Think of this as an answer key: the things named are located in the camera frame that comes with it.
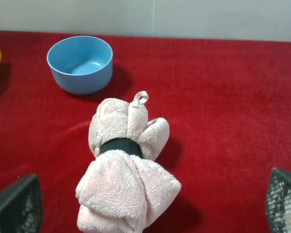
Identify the red table cloth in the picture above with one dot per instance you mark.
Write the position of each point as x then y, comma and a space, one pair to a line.
228, 104

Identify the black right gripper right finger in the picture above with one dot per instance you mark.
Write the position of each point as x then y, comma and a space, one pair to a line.
278, 201

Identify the pink towel with black band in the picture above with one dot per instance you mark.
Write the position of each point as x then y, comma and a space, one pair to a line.
124, 190

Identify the blue bowl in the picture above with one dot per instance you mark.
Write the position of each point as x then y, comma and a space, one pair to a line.
81, 65

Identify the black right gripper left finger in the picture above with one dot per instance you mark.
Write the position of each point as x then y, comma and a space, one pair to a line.
21, 206

